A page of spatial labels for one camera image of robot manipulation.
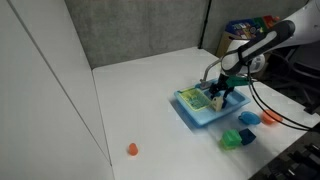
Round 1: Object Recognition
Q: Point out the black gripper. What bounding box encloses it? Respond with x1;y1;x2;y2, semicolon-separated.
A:
208;73;250;101

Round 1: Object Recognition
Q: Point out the light blue toy sink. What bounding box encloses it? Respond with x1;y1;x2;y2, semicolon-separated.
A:
173;78;252;128

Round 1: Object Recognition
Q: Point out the dark green block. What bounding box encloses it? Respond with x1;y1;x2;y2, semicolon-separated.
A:
222;129;243;148

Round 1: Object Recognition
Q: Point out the plain dark blue block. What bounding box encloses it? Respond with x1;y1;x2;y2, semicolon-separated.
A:
238;128;257;147

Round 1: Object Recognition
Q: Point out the light green block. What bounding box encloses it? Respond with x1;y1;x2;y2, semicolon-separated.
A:
219;139;234;151

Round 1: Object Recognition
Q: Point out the beige toy cup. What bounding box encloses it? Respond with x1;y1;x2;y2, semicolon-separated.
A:
211;96;224;113

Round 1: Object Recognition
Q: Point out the grey toy faucet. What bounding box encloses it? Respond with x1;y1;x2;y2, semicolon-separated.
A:
199;59;223;90

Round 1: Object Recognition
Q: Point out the yellow-green dish rack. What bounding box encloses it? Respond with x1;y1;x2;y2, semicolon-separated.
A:
178;87;213;112

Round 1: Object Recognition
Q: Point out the blue toy bowl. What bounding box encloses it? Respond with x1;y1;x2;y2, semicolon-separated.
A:
237;111;262;127

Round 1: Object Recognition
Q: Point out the orange toy bowl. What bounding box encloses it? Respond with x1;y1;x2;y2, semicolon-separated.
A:
261;109;284;126

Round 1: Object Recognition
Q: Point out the cardboard box of items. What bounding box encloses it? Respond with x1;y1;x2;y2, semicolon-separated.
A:
225;14;281;41

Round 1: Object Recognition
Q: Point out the black partition pole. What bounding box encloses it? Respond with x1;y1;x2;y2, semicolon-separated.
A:
198;0;213;50

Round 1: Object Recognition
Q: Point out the black office chair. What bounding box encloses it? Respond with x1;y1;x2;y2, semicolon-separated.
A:
266;43;320;114

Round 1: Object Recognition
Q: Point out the small orange cup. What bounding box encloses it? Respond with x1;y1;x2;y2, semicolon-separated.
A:
128;142;139;157

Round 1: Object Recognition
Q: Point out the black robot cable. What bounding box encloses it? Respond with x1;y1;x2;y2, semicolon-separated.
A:
247;64;315;132

